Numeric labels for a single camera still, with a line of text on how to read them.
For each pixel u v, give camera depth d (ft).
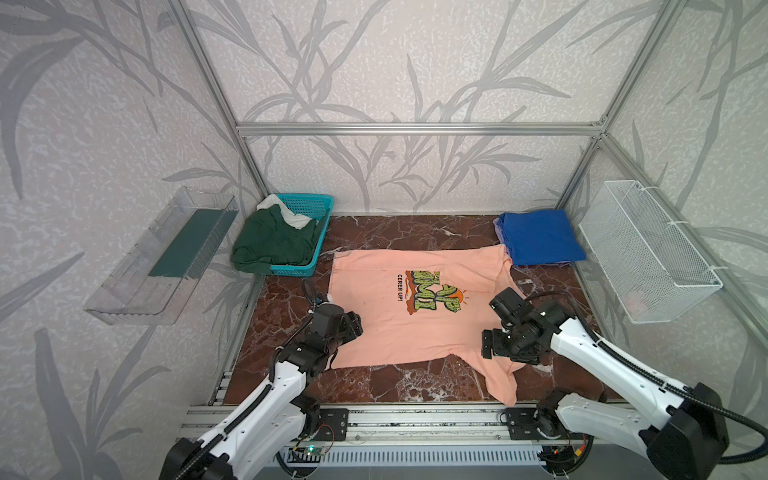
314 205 3.79
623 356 1.51
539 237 3.55
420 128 3.12
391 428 2.47
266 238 3.44
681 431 1.23
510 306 2.04
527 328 1.81
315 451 2.31
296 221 3.92
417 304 3.15
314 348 2.06
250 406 1.54
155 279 2.14
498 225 3.78
